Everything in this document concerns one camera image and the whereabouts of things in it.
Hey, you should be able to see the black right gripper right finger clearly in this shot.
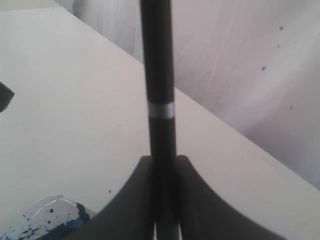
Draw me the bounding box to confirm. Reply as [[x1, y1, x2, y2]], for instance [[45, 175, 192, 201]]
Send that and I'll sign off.
[[176, 155, 283, 240]]

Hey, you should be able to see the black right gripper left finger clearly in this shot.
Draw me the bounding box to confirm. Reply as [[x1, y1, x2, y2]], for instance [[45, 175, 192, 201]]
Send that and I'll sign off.
[[74, 154, 157, 240]]

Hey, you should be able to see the black paintbrush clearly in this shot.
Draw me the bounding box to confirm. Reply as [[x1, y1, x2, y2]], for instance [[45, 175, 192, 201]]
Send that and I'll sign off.
[[140, 0, 179, 240]]

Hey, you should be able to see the white curtain backdrop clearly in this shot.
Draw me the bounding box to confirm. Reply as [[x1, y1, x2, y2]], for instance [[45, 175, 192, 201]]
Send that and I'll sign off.
[[52, 0, 320, 176]]

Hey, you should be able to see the white plate with blue paint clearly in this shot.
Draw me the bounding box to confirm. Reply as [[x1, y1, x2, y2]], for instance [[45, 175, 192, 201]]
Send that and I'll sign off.
[[0, 195, 97, 240]]

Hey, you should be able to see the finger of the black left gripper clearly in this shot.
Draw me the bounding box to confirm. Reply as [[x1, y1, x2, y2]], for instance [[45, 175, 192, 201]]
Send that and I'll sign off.
[[0, 82, 15, 113]]

